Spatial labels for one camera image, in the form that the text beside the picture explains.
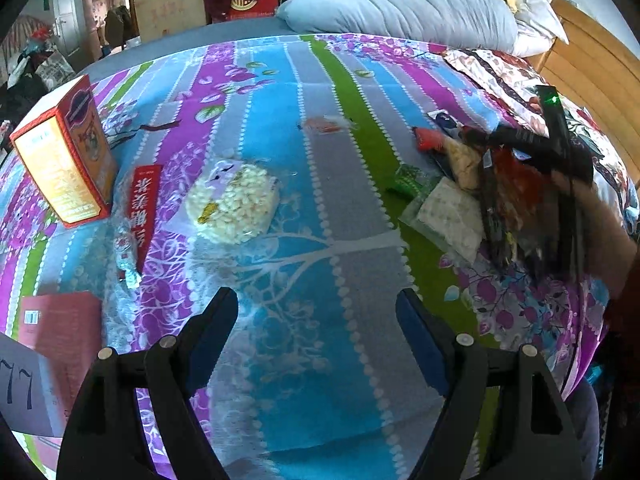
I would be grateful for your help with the red black snack packets bundle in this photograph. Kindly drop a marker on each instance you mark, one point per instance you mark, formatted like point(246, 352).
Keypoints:
point(528, 223)

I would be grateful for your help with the right hand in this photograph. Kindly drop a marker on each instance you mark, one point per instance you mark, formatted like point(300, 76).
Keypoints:
point(610, 252)

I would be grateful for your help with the light blue duvet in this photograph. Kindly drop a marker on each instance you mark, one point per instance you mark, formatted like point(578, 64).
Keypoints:
point(466, 24)

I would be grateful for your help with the red tea packet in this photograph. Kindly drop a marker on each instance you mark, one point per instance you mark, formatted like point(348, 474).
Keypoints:
point(142, 208)

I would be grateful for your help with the white door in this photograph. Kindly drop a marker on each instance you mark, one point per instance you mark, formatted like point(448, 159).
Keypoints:
point(66, 27)

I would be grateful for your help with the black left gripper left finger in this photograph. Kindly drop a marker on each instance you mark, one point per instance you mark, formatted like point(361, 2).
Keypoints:
point(104, 436)

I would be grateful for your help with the clear popcorn bag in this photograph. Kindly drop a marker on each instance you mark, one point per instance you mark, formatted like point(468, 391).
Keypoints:
point(232, 201)

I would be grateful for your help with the red flat box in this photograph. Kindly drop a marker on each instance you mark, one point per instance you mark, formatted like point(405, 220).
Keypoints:
point(67, 330)

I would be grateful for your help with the orange yellow snack box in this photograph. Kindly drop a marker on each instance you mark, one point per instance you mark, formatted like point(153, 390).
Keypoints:
point(62, 144)

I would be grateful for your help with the clear white candy bag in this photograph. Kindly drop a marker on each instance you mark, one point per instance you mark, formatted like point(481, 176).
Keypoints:
point(448, 217)

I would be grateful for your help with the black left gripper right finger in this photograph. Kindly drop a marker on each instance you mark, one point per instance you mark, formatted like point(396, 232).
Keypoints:
point(532, 437)

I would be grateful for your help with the white paper numbered label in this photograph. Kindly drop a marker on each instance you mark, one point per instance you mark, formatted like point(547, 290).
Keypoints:
point(31, 402)

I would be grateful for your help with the colourful striped bed sheet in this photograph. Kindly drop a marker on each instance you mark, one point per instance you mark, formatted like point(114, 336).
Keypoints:
point(316, 381)

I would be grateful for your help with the small red wrapped candy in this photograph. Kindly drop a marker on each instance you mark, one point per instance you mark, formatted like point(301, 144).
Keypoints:
point(326, 125)

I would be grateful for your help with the small green snack packet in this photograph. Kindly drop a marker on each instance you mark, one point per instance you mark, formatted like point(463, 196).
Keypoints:
point(411, 182)

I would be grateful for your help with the wooden headboard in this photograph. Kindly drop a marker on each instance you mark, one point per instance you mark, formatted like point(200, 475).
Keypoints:
point(595, 70)

